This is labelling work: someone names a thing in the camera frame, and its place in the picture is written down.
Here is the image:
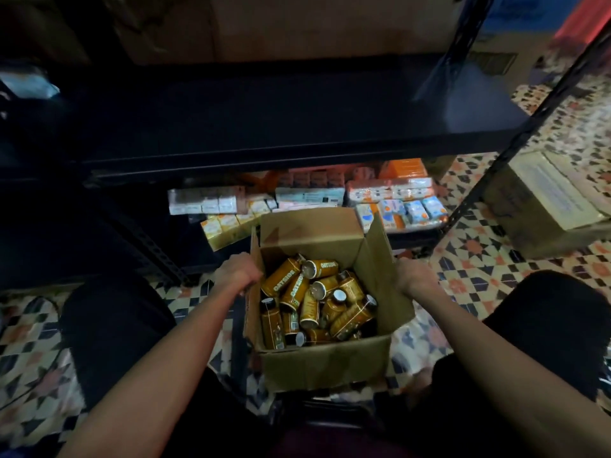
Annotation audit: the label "row of dark red boxes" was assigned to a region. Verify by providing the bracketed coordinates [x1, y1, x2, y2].
[253, 165, 381, 190]

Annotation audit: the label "person's right forearm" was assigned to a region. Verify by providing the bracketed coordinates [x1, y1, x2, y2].
[420, 291, 611, 458]

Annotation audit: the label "orange carton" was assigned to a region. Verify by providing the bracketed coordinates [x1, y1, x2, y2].
[380, 158, 429, 180]

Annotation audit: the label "person's left forearm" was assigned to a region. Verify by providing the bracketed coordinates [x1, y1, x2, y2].
[57, 286, 240, 458]

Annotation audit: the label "gold bottles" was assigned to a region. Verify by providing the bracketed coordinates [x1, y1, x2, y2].
[260, 254, 379, 349]

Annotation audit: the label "row of orange blue packets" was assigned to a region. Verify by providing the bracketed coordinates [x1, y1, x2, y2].
[355, 195, 450, 233]

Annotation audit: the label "tissue packs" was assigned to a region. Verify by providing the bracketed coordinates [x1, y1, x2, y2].
[200, 212, 263, 252]

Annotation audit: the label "black metal shelf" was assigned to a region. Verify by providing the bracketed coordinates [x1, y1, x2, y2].
[0, 0, 611, 282]
[0, 52, 183, 287]

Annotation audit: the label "blue white cashew carton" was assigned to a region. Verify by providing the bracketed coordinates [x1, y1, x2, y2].
[472, 0, 584, 92]

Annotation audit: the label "person's right hand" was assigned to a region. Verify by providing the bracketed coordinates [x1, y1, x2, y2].
[393, 257, 448, 303]

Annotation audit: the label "person's left hand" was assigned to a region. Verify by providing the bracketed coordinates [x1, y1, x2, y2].
[210, 253, 263, 300]

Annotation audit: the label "flat white packet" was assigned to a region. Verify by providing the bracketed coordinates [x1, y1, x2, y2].
[275, 188, 347, 208]

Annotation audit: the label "row of pale pink packets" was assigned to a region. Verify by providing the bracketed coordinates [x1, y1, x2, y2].
[346, 178, 435, 204]

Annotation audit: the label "printed cardboard box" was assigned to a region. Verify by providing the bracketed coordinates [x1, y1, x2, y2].
[243, 207, 416, 395]

